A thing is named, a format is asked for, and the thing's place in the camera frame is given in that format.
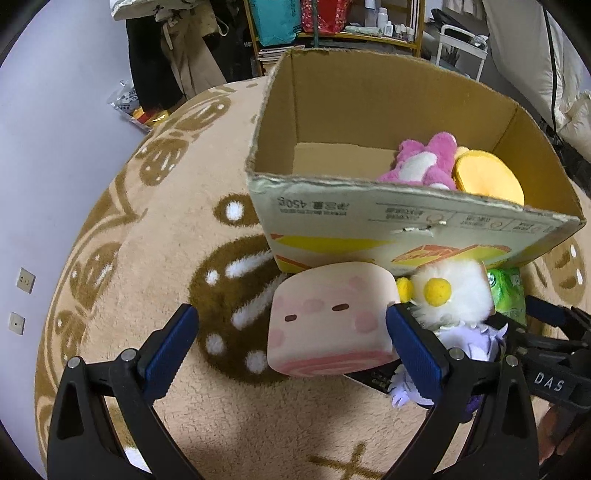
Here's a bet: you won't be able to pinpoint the white hanging garment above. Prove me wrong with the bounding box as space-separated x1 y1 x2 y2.
110 0 163 21

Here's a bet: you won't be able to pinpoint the wooden shelf with items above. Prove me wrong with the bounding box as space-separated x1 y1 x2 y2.
242 0 426 77

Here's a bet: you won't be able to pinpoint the white metal cart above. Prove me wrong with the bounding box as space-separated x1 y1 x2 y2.
436 24 490 84

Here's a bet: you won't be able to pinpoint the purple frilly plush toy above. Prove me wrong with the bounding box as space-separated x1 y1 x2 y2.
390 320 511 418

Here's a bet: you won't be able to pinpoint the pink and white plush toy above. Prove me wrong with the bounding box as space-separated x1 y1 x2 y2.
376 131 460 190

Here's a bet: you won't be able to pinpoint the green packet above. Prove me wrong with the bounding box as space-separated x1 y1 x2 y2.
487 268 529 328

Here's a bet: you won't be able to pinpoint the beige patterned rug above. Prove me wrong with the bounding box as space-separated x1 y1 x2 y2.
34 78 591 480

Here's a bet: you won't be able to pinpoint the white duvet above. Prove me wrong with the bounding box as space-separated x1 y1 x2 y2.
482 0 591 162

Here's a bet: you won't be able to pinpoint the beige hanging pants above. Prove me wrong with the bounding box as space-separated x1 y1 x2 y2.
154 7 227 100

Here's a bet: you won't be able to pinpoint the pink cube plush toy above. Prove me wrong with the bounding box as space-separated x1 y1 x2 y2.
267 261 402 379

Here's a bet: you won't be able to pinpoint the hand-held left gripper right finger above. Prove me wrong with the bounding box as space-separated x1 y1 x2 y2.
383 305 541 480

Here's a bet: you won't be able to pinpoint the red patterned bag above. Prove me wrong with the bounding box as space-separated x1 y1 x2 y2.
300 0 354 34

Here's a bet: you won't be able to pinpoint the cardboard box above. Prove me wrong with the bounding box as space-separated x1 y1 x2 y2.
245 48 585 278

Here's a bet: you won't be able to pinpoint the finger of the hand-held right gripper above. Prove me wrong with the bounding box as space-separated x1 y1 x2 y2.
501 330 579 366
525 295 591 341

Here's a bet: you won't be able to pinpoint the black hanging garment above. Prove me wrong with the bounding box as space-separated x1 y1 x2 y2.
126 14 190 116

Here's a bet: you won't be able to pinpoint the clear plastic bag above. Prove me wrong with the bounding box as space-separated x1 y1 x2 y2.
107 78 140 121

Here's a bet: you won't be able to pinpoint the teal bag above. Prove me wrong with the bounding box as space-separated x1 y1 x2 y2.
249 0 302 47

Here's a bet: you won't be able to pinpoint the black packet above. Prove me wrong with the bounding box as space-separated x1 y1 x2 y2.
344 362 404 398

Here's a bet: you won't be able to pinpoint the black cable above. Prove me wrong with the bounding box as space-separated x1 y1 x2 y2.
542 0 563 134

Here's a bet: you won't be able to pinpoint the row of white bottles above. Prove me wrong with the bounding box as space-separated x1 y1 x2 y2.
365 0 416 40

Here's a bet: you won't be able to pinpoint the red and yellow wrapper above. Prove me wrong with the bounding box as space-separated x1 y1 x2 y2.
131 108 174 134

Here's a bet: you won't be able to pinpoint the white fluffy plush toy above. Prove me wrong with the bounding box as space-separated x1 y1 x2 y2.
397 258 495 333

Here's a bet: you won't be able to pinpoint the stack of books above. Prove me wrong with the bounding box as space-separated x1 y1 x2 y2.
256 44 315 77

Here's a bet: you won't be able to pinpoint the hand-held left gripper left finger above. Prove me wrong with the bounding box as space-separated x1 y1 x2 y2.
46 302 204 480

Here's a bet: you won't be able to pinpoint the yellow round plush cushion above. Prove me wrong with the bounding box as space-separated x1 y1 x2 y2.
452 145 527 206

